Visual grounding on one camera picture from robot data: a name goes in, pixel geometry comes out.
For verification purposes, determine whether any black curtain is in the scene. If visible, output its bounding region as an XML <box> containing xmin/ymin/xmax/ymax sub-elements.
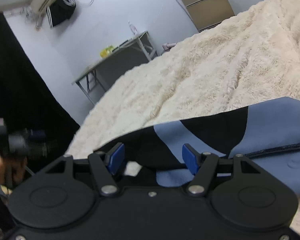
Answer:
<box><xmin>0</xmin><ymin>12</ymin><xmax>81</xmax><ymax>170</ymax></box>

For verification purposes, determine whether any gold refrigerator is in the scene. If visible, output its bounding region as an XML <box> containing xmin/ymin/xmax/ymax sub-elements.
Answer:
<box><xmin>169</xmin><ymin>0</ymin><xmax>237</xmax><ymax>33</ymax></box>

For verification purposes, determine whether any pink hair dryer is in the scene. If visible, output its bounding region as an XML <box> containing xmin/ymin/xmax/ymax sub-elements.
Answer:
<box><xmin>162</xmin><ymin>42</ymin><xmax>177</xmax><ymax>52</ymax></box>

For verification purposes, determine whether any black and blue garment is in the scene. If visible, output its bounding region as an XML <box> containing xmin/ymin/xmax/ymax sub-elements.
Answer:
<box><xmin>92</xmin><ymin>96</ymin><xmax>300</xmax><ymax>197</ymax></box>

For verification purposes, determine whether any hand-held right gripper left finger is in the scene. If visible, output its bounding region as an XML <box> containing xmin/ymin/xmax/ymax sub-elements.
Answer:
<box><xmin>35</xmin><ymin>142</ymin><xmax>127</xmax><ymax>196</ymax></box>

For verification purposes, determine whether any person's left hand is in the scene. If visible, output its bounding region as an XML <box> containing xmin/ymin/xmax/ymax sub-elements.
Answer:
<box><xmin>0</xmin><ymin>156</ymin><xmax>28</xmax><ymax>189</ymax></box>

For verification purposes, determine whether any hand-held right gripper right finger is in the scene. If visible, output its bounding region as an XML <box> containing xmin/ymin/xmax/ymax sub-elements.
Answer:
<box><xmin>182</xmin><ymin>144</ymin><xmax>268</xmax><ymax>196</ymax></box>

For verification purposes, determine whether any cream fluffy blanket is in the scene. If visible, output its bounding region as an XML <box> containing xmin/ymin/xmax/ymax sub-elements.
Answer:
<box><xmin>65</xmin><ymin>0</ymin><xmax>300</xmax><ymax>240</ymax></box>

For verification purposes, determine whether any grey folding table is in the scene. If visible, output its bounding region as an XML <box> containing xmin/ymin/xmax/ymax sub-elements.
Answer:
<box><xmin>72</xmin><ymin>31</ymin><xmax>158</xmax><ymax>105</ymax></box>

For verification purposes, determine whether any black hanging bag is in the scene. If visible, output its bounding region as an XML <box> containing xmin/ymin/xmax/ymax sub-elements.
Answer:
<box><xmin>47</xmin><ymin>0</ymin><xmax>77</xmax><ymax>28</ymax></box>

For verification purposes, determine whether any grey power cable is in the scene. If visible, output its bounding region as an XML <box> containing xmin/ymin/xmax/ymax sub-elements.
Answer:
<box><xmin>171</xmin><ymin>0</ymin><xmax>200</xmax><ymax>33</ymax></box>

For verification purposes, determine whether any yellow tissue box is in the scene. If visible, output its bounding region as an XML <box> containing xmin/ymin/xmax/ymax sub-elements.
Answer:
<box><xmin>100</xmin><ymin>45</ymin><xmax>115</xmax><ymax>58</ymax></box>

